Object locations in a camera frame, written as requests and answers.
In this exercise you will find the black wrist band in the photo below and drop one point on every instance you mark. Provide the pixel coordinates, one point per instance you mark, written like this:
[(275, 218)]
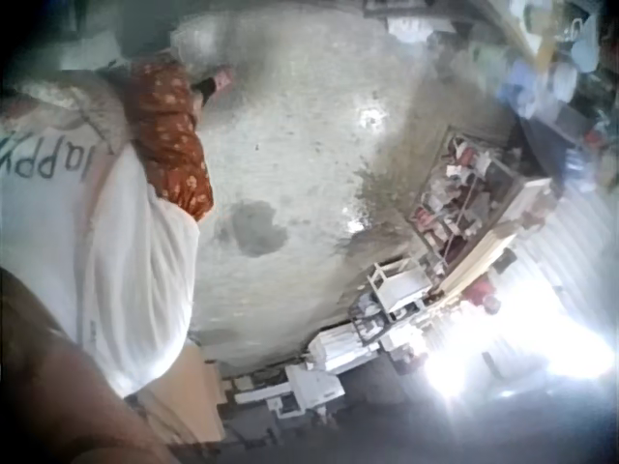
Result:
[(205, 87)]

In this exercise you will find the pale wooden counter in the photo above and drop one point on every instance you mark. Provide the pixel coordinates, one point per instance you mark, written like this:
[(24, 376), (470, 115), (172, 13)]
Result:
[(491, 241)]

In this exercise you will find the brown cardboard box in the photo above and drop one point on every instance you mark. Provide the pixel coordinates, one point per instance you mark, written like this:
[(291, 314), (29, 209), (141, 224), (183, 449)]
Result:
[(191, 386)]

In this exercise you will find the person's right hand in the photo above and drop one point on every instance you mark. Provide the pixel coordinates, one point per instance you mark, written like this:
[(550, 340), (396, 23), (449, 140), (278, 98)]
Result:
[(223, 77)]

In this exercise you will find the red container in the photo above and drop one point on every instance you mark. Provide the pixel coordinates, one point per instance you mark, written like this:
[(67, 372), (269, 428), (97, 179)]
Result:
[(483, 295)]

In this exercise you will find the cluttered shelf of goods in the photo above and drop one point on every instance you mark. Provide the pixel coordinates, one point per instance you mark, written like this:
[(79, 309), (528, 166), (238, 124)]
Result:
[(556, 77)]

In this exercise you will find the white appliance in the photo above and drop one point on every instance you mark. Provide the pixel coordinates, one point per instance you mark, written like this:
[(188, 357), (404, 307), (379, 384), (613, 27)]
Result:
[(314, 386)]

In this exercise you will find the stack of white boxes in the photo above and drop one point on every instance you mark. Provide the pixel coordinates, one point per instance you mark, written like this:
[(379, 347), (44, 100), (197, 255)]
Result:
[(341, 349)]

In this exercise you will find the person's right fingers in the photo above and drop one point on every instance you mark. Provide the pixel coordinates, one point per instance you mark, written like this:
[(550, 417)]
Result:
[(228, 73)]

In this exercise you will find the white plastic bag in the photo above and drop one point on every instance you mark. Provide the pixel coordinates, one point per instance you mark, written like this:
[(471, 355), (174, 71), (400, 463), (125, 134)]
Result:
[(196, 46)]

